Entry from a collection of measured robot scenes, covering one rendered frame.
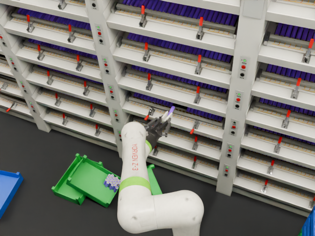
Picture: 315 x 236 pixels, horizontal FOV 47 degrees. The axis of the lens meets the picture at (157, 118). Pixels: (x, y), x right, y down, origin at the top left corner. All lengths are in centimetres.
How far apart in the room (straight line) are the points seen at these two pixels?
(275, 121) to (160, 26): 69
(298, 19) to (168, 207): 79
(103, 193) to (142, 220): 120
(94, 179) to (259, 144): 108
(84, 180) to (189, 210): 130
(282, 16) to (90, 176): 155
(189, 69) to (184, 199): 72
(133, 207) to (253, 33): 79
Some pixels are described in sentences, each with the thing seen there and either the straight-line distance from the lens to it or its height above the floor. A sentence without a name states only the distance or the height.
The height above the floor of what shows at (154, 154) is 16.
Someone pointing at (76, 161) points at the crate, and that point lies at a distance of 256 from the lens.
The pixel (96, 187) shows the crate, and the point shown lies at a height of 5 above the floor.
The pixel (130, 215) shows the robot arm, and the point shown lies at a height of 99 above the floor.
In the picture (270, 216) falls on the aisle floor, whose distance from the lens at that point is 234.
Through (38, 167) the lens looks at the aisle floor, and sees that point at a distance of 265.
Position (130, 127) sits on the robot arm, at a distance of 151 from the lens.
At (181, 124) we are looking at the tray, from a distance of 198.
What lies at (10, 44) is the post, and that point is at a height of 81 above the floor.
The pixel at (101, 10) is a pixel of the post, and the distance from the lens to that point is 171.
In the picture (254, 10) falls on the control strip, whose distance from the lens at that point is 141.
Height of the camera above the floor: 204
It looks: 48 degrees down
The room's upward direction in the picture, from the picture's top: 4 degrees counter-clockwise
